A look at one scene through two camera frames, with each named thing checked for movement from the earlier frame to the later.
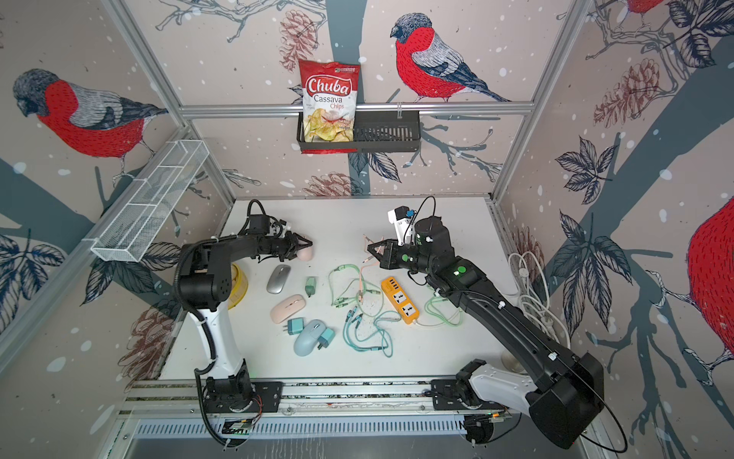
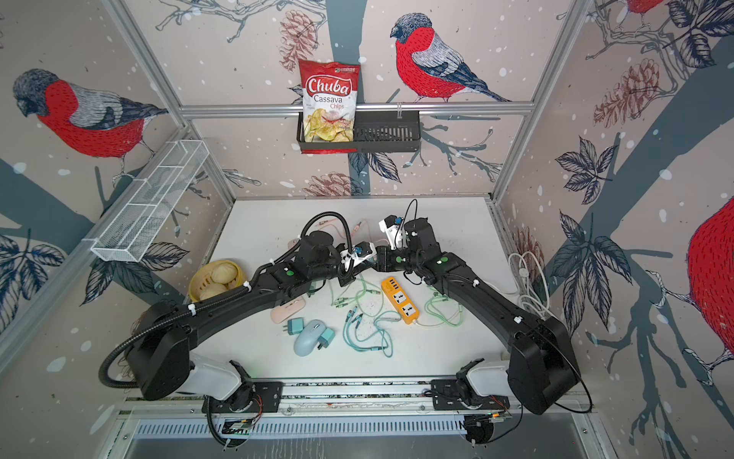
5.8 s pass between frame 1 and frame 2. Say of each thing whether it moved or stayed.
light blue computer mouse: stayed
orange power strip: stayed
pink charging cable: moved
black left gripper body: moved
